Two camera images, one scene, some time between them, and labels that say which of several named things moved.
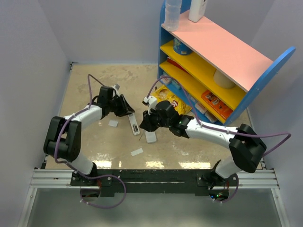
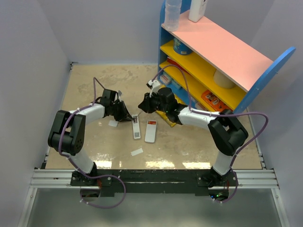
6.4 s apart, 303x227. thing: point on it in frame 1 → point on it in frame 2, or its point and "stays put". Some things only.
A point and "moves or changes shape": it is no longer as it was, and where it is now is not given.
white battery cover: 112,123 stays put
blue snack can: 180,48 stays put
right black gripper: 147,124 → 146,105
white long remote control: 134,124 moves or changes shape
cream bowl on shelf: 222,81 stays put
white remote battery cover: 150,136 stays put
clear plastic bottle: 172,14 stays put
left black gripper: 125,109 → 125,116
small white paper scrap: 137,152 stays put
